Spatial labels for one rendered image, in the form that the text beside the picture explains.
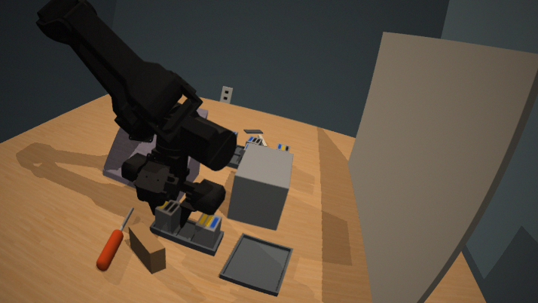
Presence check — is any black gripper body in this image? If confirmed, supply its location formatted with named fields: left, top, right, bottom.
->
left=121, top=142, right=226, bottom=216

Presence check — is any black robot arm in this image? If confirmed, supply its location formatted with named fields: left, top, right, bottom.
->
left=36, top=0, right=237, bottom=207

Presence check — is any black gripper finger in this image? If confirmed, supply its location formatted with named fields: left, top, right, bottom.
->
left=179, top=199, right=196, bottom=228
left=148, top=203, right=157, bottom=216

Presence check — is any red screwdriver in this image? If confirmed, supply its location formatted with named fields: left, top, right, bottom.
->
left=96, top=207, right=134, bottom=271

